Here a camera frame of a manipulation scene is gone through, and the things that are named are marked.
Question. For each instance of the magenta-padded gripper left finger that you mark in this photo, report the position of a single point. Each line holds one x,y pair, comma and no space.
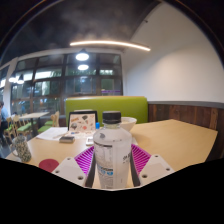
70,170

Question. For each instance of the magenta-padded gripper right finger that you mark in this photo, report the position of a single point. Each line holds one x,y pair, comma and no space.
155,168

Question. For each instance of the clear plastic water bottle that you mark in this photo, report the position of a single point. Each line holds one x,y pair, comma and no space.
112,153

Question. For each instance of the flat round red coaster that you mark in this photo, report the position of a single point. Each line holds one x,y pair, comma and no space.
48,165

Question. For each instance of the small dark flat box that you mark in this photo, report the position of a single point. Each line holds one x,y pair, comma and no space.
66,139

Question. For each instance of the small white flat device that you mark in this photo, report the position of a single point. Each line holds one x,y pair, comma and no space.
89,141

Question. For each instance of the white paper sheet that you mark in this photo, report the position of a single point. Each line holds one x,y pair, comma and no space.
51,134

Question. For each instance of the black tablet with stickers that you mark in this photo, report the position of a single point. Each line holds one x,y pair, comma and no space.
81,121

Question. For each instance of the white ceramic bowl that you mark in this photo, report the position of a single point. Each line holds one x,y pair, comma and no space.
130,124

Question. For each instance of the speckled ceramic mug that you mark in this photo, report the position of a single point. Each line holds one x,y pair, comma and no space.
22,150

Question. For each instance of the small blue-capped white bottle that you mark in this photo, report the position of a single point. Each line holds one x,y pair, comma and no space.
97,126

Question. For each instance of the group of green-seated wooden chairs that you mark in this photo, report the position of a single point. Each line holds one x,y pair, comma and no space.
23,127

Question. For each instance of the light wooden dining table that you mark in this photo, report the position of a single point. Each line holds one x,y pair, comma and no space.
33,115

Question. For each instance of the green upholstered bench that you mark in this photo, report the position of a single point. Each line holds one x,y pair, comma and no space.
106,105

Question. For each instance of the long curved linear ceiling light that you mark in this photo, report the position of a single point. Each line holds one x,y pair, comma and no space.
110,43

